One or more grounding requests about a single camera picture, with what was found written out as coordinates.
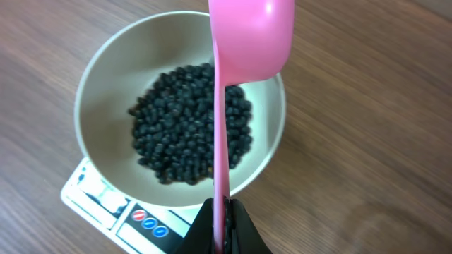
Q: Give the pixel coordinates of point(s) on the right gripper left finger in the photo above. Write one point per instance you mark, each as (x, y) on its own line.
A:
(199, 237)

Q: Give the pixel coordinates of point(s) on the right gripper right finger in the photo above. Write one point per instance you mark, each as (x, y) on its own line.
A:
(241, 235)

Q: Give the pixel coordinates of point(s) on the pink plastic measuring scoop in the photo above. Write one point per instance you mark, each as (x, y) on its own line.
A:
(251, 42)

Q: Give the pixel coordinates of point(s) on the white digital kitchen scale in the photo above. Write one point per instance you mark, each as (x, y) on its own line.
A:
(135, 227)

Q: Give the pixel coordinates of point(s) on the black beans in bowl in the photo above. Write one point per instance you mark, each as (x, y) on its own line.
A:
(173, 126)

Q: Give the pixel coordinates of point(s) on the white bowl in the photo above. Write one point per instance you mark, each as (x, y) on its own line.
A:
(124, 67)

